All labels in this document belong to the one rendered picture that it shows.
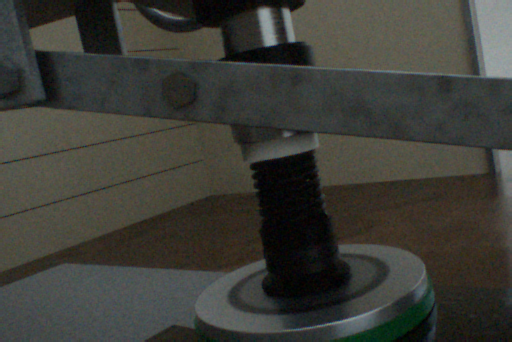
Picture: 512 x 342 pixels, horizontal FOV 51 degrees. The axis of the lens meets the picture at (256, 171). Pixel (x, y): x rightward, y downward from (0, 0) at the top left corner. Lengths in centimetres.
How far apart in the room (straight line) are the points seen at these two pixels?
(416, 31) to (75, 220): 395
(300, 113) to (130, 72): 15
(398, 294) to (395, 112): 14
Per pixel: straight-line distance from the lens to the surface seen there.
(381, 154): 571
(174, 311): 59
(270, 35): 46
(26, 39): 50
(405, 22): 548
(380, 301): 44
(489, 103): 41
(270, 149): 45
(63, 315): 70
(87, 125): 619
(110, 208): 625
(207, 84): 44
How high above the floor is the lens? 99
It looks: 6 degrees down
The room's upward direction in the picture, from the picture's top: 12 degrees counter-clockwise
